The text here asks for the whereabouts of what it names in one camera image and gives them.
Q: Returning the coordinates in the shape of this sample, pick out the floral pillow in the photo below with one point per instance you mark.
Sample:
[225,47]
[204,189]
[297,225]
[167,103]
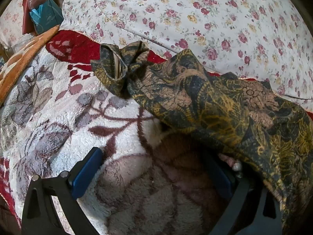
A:
[11,24]

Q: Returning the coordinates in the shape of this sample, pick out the red and white fleece blanket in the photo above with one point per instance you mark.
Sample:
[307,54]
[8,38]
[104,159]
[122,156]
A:
[73,117]

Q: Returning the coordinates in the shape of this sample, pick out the dark batik patterned garment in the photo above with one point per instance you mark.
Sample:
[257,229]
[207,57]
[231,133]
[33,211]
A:
[220,102]

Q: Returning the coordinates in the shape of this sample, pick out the teal box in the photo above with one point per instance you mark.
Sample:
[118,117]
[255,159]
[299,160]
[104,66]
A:
[47,14]

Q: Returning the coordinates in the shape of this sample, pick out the red flat box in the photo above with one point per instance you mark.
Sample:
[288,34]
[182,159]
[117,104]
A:
[25,14]

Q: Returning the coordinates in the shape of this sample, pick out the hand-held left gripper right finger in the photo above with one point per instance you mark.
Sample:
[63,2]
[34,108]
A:
[221,178]

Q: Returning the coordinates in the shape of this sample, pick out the rose print floral bedsheet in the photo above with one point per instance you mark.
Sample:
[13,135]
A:
[195,14]

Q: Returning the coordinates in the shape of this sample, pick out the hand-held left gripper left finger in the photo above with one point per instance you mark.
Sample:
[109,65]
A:
[86,173]

